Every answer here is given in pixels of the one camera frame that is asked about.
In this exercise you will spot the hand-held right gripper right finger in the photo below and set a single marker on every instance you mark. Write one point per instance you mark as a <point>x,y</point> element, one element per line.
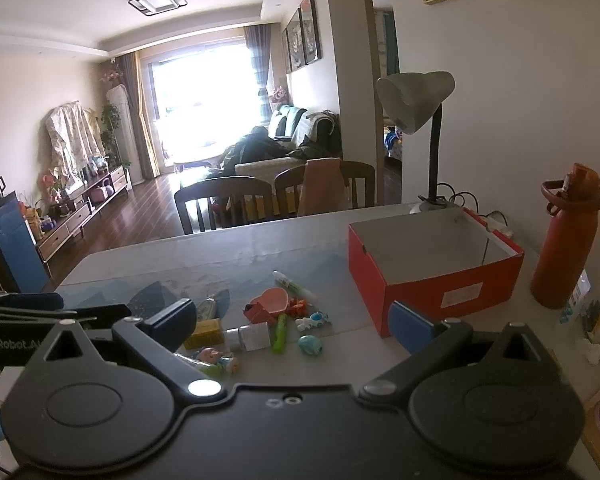
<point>410,330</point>

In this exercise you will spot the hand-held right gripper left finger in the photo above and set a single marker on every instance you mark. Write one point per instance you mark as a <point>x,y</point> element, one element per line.
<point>172,322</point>

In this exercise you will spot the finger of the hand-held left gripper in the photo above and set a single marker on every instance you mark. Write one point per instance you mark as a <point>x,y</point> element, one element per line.
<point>100,316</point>
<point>25,301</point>

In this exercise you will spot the small yellow box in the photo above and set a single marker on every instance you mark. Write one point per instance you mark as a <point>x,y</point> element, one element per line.
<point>205,332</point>

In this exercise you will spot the red cardboard box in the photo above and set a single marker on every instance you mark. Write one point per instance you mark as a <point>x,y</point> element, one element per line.
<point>370,270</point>

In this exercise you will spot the white bottle with silver cap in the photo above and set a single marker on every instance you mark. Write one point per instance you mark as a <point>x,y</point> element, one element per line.
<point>250,336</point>

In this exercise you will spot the light green marker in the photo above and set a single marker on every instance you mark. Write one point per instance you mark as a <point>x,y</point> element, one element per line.
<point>280,332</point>

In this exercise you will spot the small orange toy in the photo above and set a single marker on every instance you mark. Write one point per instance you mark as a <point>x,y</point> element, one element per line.
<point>298,306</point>

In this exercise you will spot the white green glue pen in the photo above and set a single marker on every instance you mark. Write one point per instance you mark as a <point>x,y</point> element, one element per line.
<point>294,287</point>

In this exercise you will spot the blue printed table mat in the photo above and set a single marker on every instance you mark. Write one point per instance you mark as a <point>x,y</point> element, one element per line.
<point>150,295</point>

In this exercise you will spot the dark cabinet with blue cover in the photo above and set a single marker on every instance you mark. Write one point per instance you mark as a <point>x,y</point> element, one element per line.
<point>15,245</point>

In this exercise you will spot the wooden television cabinet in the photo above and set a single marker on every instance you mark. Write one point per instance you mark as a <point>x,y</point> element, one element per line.
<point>65,230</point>

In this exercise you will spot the small astronaut toy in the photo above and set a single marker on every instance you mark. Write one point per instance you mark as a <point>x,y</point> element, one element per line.
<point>314,321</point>

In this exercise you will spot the white folded cloth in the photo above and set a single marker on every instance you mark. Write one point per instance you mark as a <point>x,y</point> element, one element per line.
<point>502,231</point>

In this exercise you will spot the dark wooden chair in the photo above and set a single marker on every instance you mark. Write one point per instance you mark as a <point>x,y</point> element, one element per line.
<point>220,187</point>
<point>362,175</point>

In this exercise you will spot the pink cloth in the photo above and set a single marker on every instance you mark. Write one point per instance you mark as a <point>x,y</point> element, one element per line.
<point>322,185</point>

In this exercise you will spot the cloth covered television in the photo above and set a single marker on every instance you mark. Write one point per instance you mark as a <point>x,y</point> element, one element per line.
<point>72,135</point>

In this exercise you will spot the red water bottle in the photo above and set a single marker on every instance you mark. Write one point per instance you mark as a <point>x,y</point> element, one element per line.
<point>565,250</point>

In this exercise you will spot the clear plastic bag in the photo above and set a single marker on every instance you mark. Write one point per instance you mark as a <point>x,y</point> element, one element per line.
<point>587,310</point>

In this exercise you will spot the beige sofa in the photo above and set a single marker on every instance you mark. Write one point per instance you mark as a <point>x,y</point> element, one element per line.
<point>265,167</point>

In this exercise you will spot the white crumpled tissue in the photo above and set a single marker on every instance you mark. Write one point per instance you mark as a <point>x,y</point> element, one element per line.
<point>592,352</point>

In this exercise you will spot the white standing air conditioner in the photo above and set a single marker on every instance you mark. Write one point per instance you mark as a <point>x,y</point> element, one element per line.
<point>125,130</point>

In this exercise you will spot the green potted plant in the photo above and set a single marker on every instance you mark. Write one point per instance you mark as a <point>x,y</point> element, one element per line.
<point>111,125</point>

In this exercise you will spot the dark clothes pile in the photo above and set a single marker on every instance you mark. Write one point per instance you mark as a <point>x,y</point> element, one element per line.
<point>260,145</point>

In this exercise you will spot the grey curtain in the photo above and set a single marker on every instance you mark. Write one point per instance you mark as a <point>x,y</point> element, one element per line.
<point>135,120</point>
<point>259,70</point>

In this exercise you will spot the large window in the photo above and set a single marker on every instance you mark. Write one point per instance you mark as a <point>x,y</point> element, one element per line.
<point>200,100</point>

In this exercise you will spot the grey desk lamp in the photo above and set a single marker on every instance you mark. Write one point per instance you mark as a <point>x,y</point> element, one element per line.
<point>420,95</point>

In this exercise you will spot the square ceiling light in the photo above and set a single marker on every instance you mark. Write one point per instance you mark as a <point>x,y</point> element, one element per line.
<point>157,1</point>

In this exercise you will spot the wooden door frame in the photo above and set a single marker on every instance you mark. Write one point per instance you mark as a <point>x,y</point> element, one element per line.
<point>377,60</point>

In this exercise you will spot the dark framed wall picture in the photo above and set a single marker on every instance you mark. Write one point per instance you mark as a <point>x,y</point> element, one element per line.
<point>286,52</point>
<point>296,40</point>
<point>311,27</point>

